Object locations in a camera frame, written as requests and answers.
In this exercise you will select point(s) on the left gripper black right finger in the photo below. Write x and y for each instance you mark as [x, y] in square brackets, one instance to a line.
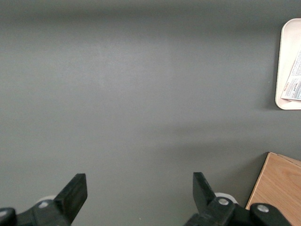
[202, 193]

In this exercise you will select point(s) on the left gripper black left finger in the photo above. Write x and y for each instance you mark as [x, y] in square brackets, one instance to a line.
[70, 197]

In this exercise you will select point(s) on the cream plastic tray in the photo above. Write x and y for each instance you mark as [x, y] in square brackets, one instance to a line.
[285, 58]

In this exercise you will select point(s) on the wooden drawer cabinet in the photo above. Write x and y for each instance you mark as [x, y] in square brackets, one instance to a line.
[277, 183]

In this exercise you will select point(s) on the red cardboard box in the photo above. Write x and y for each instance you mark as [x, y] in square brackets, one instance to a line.
[295, 87]

